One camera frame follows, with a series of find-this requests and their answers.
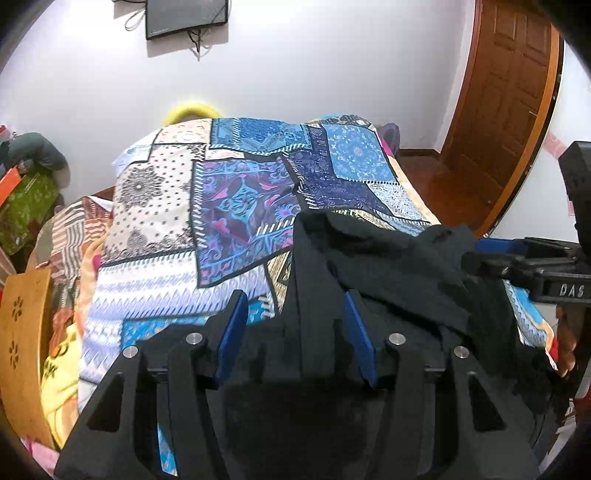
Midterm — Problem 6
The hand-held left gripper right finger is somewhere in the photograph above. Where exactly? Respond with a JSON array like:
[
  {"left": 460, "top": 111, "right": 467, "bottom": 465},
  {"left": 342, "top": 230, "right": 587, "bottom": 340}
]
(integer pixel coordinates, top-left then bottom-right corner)
[{"left": 344, "top": 288, "right": 542, "bottom": 480}]

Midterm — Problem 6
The brown wooden door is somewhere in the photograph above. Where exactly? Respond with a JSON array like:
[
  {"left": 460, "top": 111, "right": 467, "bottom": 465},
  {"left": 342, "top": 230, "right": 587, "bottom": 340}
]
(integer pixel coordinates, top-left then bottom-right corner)
[{"left": 438, "top": 0, "right": 565, "bottom": 234}]

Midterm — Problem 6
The black zip hoodie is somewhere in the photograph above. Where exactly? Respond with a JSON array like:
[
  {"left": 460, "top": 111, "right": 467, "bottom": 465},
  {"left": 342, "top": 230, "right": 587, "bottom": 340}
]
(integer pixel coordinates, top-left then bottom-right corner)
[{"left": 222, "top": 211, "right": 571, "bottom": 480}]

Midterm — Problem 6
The orange box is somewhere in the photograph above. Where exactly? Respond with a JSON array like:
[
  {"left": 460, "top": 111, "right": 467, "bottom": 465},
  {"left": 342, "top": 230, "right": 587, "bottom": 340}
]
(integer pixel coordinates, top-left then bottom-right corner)
[{"left": 0, "top": 168, "right": 22, "bottom": 209}]

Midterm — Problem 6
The black monitor cable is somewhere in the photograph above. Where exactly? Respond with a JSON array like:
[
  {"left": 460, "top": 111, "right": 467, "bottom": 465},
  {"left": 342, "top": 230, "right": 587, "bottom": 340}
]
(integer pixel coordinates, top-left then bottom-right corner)
[{"left": 185, "top": 28, "right": 214, "bottom": 62}]

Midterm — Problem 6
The dark purple backpack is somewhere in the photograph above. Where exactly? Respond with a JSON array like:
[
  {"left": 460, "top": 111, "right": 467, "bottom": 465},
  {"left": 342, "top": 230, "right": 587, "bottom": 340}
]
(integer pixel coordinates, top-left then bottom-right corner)
[{"left": 379, "top": 122, "right": 400, "bottom": 158}]

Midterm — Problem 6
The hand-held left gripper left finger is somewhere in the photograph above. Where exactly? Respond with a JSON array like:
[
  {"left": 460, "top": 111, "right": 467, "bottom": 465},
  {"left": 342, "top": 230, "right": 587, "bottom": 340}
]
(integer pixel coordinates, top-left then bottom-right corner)
[{"left": 54, "top": 290, "right": 250, "bottom": 480}]

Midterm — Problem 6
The person's right hand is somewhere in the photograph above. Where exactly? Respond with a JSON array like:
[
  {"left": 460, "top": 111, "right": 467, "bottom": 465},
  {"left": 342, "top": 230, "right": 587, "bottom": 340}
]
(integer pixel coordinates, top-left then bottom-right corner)
[{"left": 555, "top": 304, "right": 579, "bottom": 380}]

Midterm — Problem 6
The yellow curved headboard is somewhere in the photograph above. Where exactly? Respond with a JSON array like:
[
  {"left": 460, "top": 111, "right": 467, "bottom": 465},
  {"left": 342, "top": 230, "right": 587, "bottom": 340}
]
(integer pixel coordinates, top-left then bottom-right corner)
[{"left": 163, "top": 102, "right": 223, "bottom": 126}]

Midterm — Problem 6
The wooden folding table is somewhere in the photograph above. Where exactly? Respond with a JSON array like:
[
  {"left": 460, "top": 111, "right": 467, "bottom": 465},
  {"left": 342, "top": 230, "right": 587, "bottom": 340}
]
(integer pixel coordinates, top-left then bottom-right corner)
[{"left": 0, "top": 267, "right": 54, "bottom": 449}]

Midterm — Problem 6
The striped orange blanket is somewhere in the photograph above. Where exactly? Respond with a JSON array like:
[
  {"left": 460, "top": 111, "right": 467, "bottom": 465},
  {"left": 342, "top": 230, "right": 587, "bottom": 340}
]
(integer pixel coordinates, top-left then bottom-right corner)
[{"left": 27, "top": 196, "right": 116, "bottom": 296}]

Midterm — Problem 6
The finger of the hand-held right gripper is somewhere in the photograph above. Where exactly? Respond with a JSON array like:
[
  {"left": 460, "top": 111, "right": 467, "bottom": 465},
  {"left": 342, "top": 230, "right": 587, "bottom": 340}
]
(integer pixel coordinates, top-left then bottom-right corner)
[
  {"left": 475, "top": 237, "right": 578, "bottom": 261},
  {"left": 461, "top": 253, "right": 548, "bottom": 291}
]

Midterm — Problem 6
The small black wall monitor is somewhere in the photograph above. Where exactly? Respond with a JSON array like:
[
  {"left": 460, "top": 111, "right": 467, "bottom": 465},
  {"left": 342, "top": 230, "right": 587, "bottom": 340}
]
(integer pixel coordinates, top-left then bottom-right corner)
[{"left": 145, "top": 0, "right": 230, "bottom": 41}]

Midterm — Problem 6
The green patterned cloth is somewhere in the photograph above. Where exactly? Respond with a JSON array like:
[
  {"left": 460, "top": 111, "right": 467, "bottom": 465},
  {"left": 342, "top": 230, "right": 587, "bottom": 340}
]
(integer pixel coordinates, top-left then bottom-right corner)
[{"left": 0, "top": 167, "right": 62, "bottom": 256}]

